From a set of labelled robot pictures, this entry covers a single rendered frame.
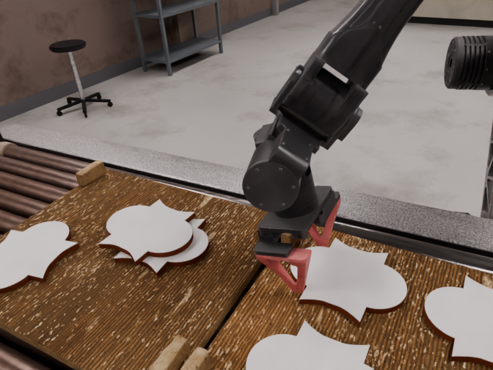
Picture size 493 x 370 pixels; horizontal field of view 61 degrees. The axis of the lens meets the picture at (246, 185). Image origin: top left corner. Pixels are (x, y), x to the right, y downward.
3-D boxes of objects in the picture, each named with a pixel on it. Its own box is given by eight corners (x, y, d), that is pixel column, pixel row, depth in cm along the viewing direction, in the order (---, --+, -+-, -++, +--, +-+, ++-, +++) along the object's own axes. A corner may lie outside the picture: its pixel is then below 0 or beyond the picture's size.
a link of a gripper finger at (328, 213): (350, 238, 60) (339, 182, 56) (334, 270, 55) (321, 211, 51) (306, 235, 64) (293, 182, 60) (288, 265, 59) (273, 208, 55)
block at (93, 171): (100, 170, 84) (97, 158, 83) (107, 172, 83) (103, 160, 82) (78, 185, 80) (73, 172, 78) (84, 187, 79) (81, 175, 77)
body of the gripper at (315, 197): (334, 197, 56) (325, 147, 52) (308, 244, 48) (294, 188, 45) (290, 197, 59) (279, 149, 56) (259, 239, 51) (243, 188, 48)
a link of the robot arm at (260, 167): (363, 104, 47) (301, 60, 46) (370, 144, 37) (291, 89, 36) (300, 179, 53) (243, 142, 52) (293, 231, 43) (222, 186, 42)
